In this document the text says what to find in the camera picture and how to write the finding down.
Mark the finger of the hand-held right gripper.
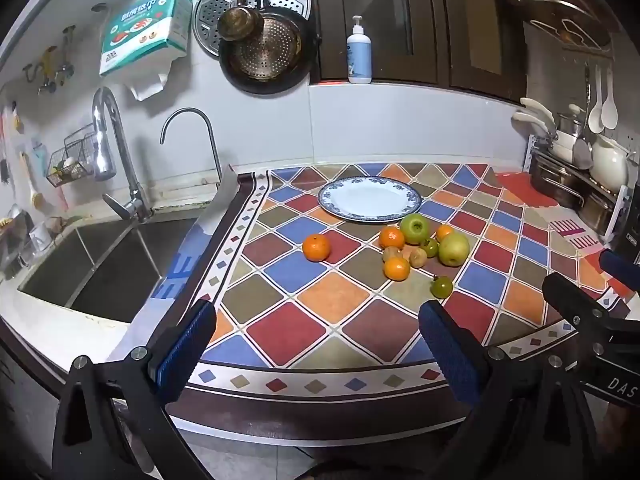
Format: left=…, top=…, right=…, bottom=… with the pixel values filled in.
left=542, top=272, right=640, bottom=347
left=599, top=250, right=640, bottom=288

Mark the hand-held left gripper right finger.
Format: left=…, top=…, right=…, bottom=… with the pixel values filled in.
left=418, top=300, right=608, bottom=480

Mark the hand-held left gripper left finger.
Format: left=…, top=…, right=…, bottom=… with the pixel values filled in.
left=52, top=299, right=218, bottom=480

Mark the yellow-green apple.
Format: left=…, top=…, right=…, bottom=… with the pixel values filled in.
left=438, top=231, right=471, bottom=267

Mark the blue-rimmed white plate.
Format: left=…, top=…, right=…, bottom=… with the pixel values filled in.
left=317, top=176, right=422, bottom=224

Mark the black box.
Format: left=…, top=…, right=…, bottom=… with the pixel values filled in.
left=612, top=212, right=640, bottom=267

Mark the white dish rack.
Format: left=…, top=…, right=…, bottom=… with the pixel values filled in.
left=525, top=132, right=632, bottom=242

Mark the small steel pot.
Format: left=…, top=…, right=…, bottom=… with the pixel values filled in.
left=577, top=187, right=619, bottom=234

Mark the white ceramic pitcher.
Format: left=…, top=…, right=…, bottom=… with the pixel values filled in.
left=591, top=134, right=629, bottom=194

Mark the large steel pot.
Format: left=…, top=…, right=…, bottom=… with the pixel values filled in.
left=530, top=152, right=588, bottom=207

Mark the stainless steel sink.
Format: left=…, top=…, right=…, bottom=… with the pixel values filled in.
left=17, top=217, right=201, bottom=323

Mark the metal skimmer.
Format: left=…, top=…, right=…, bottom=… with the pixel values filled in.
left=572, top=62, right=595, bottom=171

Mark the green apple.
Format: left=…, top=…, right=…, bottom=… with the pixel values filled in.
left=399, top=213, right=431, bottom=245

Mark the colourful checkered table mat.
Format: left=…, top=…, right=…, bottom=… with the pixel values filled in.
left=107, top=162, right=631, bottom=436

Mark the white plastic spoon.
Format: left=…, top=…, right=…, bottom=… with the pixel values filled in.
left=588, top=65, right=606, bottom=134
left=600, top=65, right=619, bottom=130

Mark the white mug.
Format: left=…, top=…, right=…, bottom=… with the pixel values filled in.
left=28, top=225, right=54, bottom=254

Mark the thin gooseneck faucet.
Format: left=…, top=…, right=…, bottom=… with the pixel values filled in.
left=160, top=108, right=222, bottom=183

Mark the large chrome faucet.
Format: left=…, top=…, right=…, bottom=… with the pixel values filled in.
left=91, top=86, right=153, bottom=223

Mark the white pump soap bottle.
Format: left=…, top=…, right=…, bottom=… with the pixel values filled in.
left=346, top=16, right=373, bottom=85

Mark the black frying pan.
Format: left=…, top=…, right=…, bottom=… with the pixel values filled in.
left=218, top=0, right=322, bottom=96

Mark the green paper towel pack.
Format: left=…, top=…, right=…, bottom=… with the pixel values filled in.
left=99, top=0, right=194, bottom=102

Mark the brass ladle strainer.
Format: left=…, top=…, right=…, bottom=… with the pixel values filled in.
left=217, top=0, right=264, bottom=42

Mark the cream-handled white pan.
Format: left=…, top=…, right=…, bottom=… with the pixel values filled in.
left=520, top=97, right=557, bottom=126
left=511, top=112, right=576, bottom=163

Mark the white-handled dish brush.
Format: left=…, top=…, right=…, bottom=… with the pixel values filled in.
left=20, top=152, right=47, bottom=211

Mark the black wire basket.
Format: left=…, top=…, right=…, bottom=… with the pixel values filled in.
left=46, top=124, right=98, bottom=188

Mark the dark wooden window frame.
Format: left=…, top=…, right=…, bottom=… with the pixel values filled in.
left=300, top=0, right=528, bottom=106

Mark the brass wall fitting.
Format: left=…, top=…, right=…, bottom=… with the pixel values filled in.
left=22, top=27, right=76, bottom=95

